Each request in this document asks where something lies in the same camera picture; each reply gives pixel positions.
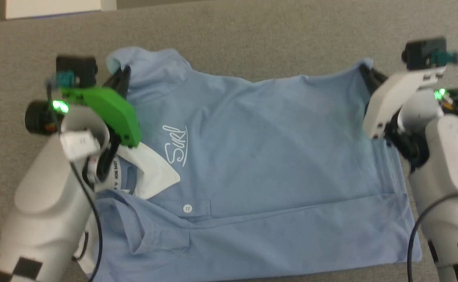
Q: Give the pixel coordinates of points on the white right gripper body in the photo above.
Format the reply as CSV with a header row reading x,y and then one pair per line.
x,y
393,98

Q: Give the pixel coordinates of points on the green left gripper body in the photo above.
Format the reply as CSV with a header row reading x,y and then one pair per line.
x,y
111,113

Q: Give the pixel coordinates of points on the light blue polo shirt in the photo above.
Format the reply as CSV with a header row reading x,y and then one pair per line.
x,y
272,156

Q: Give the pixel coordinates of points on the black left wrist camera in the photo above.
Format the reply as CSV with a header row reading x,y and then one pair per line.
x,y
78,66

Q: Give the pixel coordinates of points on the white box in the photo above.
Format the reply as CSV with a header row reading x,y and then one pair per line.
x,y
56,8

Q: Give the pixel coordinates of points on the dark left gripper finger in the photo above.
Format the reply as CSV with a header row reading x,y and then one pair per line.
x,y
112,83
125,82

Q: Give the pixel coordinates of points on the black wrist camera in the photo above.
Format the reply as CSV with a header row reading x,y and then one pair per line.
x,y
78,66
422,53

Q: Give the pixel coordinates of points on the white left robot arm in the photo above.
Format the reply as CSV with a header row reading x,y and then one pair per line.
x,y
45,203

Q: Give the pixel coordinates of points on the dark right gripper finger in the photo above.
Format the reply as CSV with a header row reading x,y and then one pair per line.
x,y
374,78

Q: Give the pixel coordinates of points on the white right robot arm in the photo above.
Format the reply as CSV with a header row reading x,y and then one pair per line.
x,y
448,164

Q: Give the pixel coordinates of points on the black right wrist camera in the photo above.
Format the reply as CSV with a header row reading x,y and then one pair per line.
x,y
422,53

